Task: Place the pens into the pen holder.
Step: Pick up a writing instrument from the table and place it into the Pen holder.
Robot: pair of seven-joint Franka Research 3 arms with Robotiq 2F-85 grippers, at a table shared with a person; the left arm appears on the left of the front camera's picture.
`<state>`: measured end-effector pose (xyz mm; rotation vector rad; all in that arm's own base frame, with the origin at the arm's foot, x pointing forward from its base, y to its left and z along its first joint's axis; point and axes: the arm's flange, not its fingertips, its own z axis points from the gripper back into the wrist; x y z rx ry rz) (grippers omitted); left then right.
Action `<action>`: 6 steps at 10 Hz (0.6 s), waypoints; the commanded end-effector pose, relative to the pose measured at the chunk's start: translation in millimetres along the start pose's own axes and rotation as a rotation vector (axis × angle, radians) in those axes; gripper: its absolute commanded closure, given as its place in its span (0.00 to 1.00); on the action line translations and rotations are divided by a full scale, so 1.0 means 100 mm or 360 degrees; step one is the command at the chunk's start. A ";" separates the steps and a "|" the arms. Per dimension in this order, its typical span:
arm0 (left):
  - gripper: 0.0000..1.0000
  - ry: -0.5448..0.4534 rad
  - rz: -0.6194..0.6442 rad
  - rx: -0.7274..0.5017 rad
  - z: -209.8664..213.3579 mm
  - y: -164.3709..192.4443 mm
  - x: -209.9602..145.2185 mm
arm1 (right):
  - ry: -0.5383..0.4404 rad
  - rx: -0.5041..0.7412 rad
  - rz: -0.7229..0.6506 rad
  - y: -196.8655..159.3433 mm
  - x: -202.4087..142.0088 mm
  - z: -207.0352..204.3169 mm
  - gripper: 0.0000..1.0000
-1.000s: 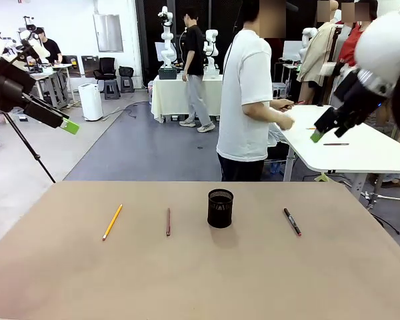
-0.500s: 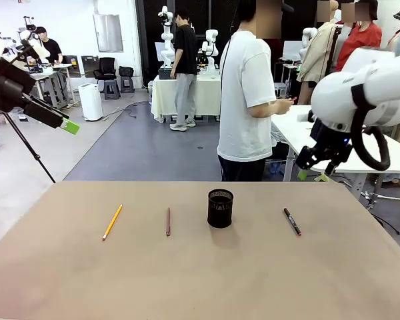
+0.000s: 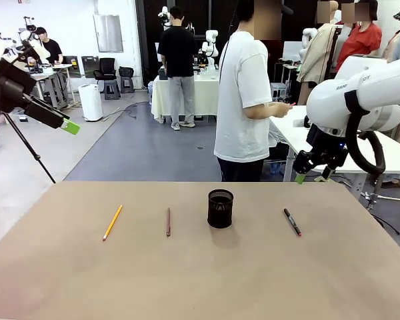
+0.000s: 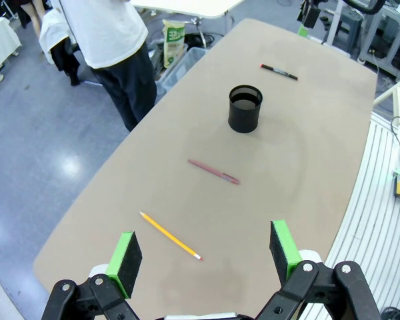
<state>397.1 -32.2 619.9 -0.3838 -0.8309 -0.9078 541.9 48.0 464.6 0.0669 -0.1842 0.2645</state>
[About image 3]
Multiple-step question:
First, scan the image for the person's right hand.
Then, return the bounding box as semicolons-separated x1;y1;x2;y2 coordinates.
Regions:
268;101;293;119

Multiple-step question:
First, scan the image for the person's right forearm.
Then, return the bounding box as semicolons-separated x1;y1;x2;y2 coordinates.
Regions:
243;101;273;120

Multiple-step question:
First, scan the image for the black plastic stool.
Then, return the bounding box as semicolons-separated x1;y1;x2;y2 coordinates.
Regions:
118;66;135;95

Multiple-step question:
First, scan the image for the grey work desk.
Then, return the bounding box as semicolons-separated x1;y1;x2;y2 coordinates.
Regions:
25;62;77;111

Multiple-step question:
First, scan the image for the person in beige jacket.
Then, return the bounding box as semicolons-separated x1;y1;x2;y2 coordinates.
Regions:
295;0;341;106

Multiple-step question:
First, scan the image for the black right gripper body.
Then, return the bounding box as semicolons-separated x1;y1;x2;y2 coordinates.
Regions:
305;123;350;168

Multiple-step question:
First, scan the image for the black mesh pen holder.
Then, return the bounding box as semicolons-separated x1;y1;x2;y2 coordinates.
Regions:
207;189;235;230

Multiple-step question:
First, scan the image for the table with cream cloth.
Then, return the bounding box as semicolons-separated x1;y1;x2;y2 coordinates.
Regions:
150;71;221;125

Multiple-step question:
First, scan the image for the person in black t-shirt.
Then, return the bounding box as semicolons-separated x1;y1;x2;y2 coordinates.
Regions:
157;5;199;132

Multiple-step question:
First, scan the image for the black camera tripod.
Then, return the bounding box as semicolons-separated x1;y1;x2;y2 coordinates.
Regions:
0;111;57;185

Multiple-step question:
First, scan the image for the person in white t-shirt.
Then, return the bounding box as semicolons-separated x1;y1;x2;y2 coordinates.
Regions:
213;0;297;183

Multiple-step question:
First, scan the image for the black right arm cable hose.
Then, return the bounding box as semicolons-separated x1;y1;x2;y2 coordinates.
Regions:
344;89;388;175

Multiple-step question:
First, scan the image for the black marker with red cap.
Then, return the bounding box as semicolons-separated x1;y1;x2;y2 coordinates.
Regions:
283;207;303;238

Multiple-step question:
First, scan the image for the black office chair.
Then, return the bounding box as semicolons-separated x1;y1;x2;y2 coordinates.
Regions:
93;57;119;101

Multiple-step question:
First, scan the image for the white side table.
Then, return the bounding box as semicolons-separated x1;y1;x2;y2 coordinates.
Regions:
268;105;400;183

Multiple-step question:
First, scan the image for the person in red shirt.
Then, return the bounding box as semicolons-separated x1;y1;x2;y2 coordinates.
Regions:
334;0;383;73

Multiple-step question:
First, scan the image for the white air purifier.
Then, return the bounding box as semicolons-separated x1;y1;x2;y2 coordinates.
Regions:
77;83;105;123

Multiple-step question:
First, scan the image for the seated person with black cap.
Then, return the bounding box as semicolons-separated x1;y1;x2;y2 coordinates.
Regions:
34;27;65;65

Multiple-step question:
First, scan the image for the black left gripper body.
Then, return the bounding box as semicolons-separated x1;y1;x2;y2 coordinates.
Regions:
0;57;37;113

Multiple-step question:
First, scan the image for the grey wall panel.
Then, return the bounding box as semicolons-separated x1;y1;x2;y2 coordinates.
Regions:
93;13;125;53

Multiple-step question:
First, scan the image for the yellow pencil with pink eraser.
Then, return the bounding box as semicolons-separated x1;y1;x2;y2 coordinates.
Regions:
102;204;124;242

